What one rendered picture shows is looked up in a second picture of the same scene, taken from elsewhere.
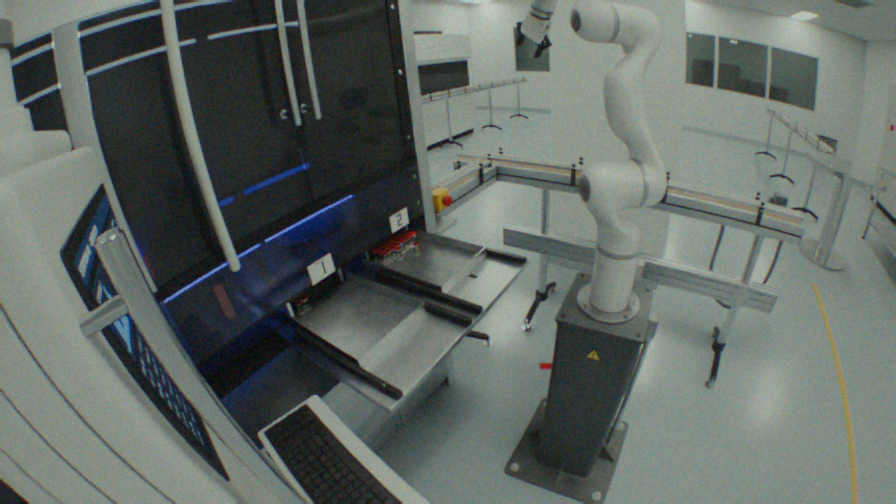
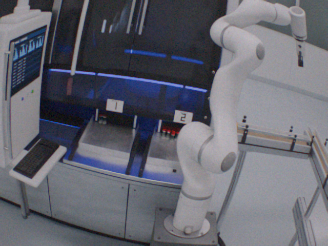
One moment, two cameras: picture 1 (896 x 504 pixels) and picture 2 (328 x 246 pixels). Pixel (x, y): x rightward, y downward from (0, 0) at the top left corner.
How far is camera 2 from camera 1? 1.41 m
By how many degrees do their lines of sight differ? 47
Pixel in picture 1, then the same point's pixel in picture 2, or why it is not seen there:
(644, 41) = (236, 54)
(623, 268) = (181, 199)
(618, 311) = (176, 227)
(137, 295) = (11, 52)
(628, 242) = (185, 183)
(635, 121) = (211, 103)
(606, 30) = (217, 40)
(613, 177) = (187, 131)
